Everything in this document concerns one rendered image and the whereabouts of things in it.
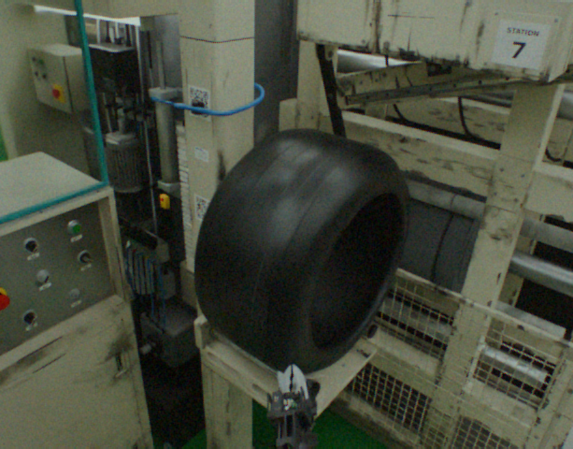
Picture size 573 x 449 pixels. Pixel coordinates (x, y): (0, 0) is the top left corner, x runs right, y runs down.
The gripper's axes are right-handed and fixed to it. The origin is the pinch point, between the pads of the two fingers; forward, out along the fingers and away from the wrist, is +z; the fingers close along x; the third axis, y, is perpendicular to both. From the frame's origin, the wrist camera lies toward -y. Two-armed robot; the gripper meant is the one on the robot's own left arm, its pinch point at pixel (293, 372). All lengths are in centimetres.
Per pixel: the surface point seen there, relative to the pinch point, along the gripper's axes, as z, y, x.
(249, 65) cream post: 50, 50, -6
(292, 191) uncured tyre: 15.9, 34.6, -10.9
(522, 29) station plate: 28, 48, -61
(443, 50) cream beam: 37, 45, -48
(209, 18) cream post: 45, 64, -3
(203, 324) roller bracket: 24.4, -4.4, 25.8
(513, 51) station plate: 28, 44, -59
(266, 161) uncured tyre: 25.7, 37.1, -6.6
